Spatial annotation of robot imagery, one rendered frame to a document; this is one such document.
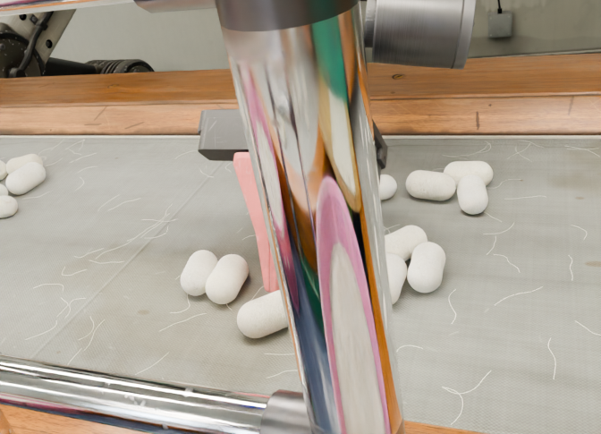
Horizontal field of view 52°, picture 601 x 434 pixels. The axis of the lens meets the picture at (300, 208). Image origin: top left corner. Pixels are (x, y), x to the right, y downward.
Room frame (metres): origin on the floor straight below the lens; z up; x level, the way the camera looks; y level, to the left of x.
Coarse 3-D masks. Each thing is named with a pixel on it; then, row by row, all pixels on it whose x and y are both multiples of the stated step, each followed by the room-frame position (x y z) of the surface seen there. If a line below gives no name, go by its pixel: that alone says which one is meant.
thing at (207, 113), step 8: (208, 112) 0.34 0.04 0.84; (216, 112) 0.34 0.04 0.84; (224, 112) 0.34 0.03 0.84; (232, 112) 0.34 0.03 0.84; (200, 120) 0.34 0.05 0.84; (200, 128) 0.34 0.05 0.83; (376, 128) 0.32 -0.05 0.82; (376, 136) 0.32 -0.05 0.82; (376, 144) 0.33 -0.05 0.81; (384, 144) 0.34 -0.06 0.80; (384, 152) 0.33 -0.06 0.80; (384, 160) 0.33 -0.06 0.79
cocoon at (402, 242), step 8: (400, 232) 0.31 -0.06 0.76; (408, 232) 0.30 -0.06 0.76; (416, 232) 0.30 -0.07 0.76; (424, 232) 0.31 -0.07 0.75; (392, 240) 0.30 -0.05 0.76; (400, 240) 0.30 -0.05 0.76; (408, 240) 0.30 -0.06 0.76; (416, 240) 0.30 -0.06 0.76; (424, 240) 0.30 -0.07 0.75; (392, 248) 0.30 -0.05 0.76; (400, 248) 0.30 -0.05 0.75; (408, 248) 0.30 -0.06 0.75; (400, 256) 0.29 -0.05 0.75; (408, 256) 0.30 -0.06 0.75
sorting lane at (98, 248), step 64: (64, 192) 0.48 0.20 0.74; (128, 192) 0.46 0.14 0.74; (192, 192) 0.44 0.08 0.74; (512, 192) 0.35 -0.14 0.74; (576, 192) 0.34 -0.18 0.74; (0, 256) 0.40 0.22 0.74; (64, 256) 0.38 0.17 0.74; (128, 256) 0.36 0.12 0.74; (256, 256) 0.34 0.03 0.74; (448, 256) 0.30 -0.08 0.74; (512, 256) 0.29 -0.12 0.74; (576, 256) 0.28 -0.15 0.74; (0, 320) 0.32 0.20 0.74; (64, 320) 0.31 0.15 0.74; (128, 320) 0.29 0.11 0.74; (192, 320) 0.28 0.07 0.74; (448, 320) 0.24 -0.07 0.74; (512, 320) 0.24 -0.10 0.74; (576, 320) 0.23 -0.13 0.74; (256, 384) 0.23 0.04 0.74; (448, 384) 0.20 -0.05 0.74; (512, 384) 0.20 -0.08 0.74; (576, 384) 0.19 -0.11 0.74
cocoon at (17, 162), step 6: (24, 156) 0.53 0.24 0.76; (30, 156) 0.53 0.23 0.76; (36, 156) 0.53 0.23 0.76; (12, 162) 0.53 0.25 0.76; (18, 162) 0.53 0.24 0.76; (24, 162) 0.53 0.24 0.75; (36, 162) 0.53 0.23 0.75; (42, 162) 0.54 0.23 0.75; (6, 168) 0.53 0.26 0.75; (12, 168) 0.52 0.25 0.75; (18, 168) 0.52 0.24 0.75
